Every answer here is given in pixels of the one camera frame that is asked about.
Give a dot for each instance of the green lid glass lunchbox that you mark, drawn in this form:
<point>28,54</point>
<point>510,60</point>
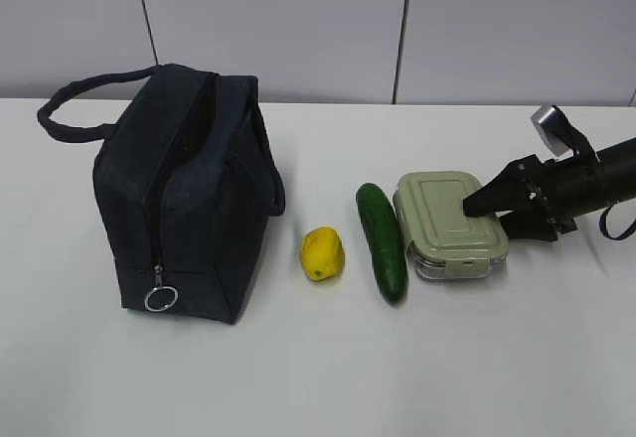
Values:
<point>441,241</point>

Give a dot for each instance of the green cucumber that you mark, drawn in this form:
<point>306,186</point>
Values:
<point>383,237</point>

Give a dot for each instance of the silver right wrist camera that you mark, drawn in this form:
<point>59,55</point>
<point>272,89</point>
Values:
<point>554,129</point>

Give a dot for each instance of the dark blue lunch bag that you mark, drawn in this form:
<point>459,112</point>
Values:
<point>185,184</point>

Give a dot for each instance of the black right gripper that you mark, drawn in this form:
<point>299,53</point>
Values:
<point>525,192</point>

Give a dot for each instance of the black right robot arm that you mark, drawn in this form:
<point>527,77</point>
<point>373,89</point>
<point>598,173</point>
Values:
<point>597,182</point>

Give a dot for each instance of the yellow lemon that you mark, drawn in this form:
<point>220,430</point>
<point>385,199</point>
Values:
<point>322,253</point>

